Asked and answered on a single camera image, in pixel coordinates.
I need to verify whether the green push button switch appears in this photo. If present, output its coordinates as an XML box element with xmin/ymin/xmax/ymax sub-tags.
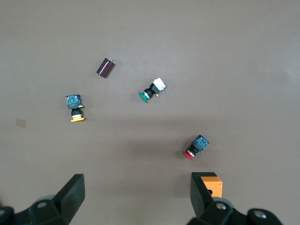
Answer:
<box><xmin>138</xmin><ymin>77</ymin><xmax>166</xmax><ymax>103</ymax></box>

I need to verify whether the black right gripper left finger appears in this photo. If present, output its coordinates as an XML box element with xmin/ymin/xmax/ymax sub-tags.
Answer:
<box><xmin>28</xmin><ymin>173</ymin><xmax>85</xmax><ymax>225</ymax></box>

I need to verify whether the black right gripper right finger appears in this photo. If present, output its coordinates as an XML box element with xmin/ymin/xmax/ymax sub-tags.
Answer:
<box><xmin>187</xmin><ymin>172</ymin><xmax>235</xmax><ymax>225</ymax></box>

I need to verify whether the red push button switch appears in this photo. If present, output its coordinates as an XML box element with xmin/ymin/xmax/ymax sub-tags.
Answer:
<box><xmin>183</xmin><ymin>134</ymin><xmax>210</xmax><ymax>161</ymax></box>

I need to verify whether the orange box with hole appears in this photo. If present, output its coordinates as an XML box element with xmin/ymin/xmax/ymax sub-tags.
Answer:
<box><xmin>200</xmin><ymin>176</ymin><xmax>223</xmax><ymax>198</ymax></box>

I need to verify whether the dark maroon cylindrical capacitor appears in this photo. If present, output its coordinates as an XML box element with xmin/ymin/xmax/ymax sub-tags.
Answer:
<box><xmin>96</xmin><ymin>57</ymin><xmax>116</xmax><ymax>79</ymax></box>

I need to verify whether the yellow push button switch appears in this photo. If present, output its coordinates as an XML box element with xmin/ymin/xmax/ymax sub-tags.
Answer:
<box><xmin>65</xmin><ymin>94</ymin><xmax>86</xmax><ymax>123</ymax></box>

